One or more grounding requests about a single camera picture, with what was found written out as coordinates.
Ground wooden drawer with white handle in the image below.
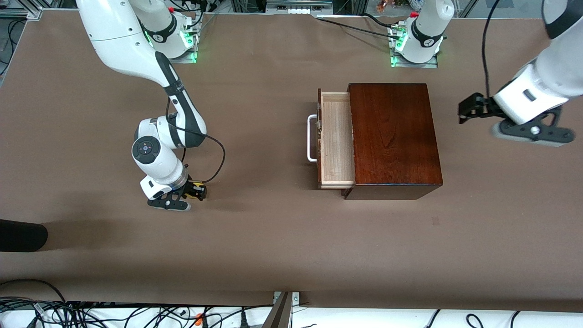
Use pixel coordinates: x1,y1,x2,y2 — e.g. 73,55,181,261
307,89,356,189

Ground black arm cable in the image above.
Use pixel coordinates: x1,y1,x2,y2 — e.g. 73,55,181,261
166,98,226,184
482,0,504,101

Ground aluminium frame rail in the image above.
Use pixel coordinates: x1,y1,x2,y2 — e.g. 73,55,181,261
0,0,42,20

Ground dark brown wooden cabinet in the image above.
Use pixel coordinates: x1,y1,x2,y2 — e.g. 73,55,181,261
342,83,444,200

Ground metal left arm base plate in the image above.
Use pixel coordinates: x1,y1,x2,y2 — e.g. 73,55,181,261
390,25,439,68

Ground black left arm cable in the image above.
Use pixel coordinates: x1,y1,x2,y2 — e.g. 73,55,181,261
482,0,504,101

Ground white power strip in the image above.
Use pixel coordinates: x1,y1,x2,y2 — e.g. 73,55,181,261
266,0,333,15

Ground aluminium profile beam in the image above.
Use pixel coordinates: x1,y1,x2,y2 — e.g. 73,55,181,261
263,292,292,328

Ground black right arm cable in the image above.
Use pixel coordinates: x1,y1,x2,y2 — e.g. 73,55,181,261
166,98,226,184

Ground black cylinder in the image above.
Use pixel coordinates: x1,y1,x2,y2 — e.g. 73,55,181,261
0,219,48,252

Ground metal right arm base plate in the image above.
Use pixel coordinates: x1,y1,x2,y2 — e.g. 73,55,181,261
150,27,197,63

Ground black cable on table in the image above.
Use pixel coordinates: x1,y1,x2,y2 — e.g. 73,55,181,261
316,13,401,41

